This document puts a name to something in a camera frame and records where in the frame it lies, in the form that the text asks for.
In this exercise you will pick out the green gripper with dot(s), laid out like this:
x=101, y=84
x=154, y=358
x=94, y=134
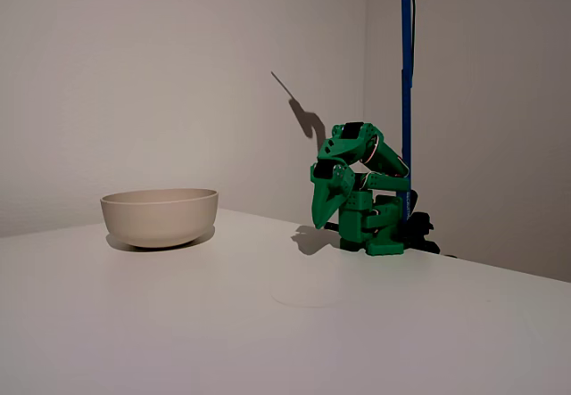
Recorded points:
x=326, y=194

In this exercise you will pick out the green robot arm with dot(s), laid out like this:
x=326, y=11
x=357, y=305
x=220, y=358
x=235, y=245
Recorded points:
x=357, y=216

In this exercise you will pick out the black table clamp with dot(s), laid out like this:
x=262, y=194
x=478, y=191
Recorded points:
x=333, y=225
x=419, y=230

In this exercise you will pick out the beige bowl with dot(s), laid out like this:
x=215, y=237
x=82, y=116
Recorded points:
x=158, y=221

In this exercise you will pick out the blue camera pole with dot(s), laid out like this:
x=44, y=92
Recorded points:
x=406, y=78

